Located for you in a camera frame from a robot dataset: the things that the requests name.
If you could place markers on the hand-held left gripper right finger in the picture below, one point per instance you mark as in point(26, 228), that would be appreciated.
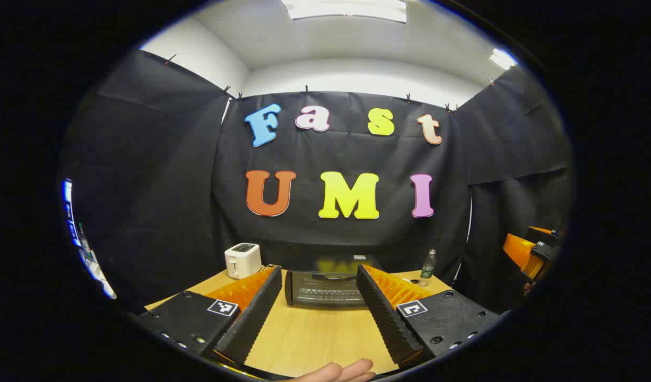
point(381, 313)

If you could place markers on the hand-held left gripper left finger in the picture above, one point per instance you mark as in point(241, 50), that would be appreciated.
point(256, 313)

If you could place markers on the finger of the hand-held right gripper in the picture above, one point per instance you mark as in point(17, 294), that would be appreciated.
point(519, 252)
point(543, 231)

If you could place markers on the black electric oven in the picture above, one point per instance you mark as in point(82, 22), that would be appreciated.
point(325, 289)

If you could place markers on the white toaster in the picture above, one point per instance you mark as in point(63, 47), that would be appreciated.
point(242, 260)

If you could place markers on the clear plastic water bottle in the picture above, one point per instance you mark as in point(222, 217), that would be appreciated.
point(427, 269)

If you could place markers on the black backdrop cloth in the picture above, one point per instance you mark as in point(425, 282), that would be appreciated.
point(357, 159)

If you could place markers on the small ceiling light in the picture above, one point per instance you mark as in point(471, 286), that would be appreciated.
point(503, 58)

